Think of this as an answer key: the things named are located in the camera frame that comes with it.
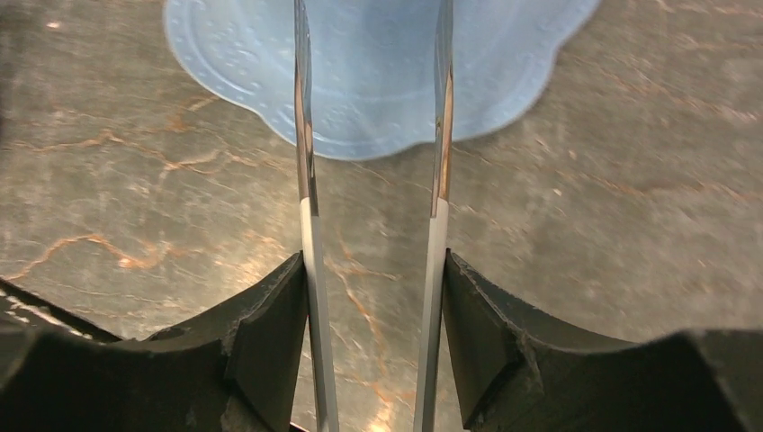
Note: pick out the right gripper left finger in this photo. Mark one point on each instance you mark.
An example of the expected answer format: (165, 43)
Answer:
(234, 367)

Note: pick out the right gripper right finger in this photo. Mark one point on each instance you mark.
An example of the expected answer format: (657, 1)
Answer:
(518, 368)

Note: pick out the blue three-tier cake stand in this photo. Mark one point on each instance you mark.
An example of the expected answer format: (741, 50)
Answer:
(373, 64)

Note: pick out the metal tongs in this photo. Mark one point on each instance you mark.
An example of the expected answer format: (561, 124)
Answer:
(321, 351)

